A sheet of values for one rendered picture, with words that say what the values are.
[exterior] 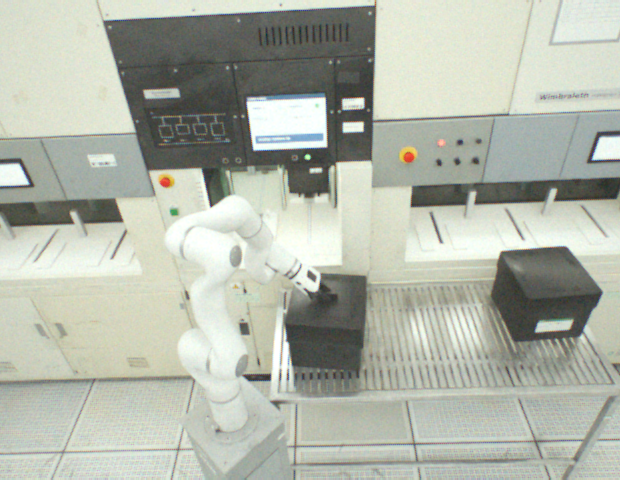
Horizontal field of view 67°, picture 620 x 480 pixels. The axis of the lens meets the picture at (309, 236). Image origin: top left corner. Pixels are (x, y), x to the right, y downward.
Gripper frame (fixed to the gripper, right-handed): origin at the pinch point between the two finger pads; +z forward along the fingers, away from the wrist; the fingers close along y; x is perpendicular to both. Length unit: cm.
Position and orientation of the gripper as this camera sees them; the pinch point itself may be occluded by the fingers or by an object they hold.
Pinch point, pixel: (324, 293)
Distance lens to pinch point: 179.4
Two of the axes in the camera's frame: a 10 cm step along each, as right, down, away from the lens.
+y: 1.4, -6.1, 7.8
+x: -6.6, 5.2, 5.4
